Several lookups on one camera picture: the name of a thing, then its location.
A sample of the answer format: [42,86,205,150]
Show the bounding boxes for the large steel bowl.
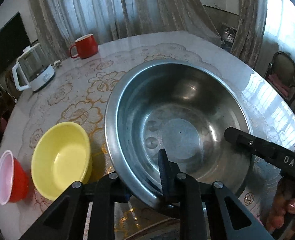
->
[105,60,253,213]

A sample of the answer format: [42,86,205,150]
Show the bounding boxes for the yellow plastic bowl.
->
[31,122,93,201]

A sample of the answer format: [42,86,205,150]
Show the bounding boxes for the red plastic bowl pink inside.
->
[0,150,29,205]

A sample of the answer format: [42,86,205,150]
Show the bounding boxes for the right hand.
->
[265,177,295,239]

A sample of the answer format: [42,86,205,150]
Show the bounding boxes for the dark wooden chair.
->
[264,51,295,106]

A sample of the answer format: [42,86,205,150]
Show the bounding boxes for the red mug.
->
[69,34,99,59]

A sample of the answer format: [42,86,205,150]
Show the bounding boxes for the grey window curtain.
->
[25,0,268,66]

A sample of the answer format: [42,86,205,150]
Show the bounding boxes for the white glass electric kettle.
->
[12,43,55,92]

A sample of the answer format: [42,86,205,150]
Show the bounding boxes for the black wall television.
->
[0,12,31,75]

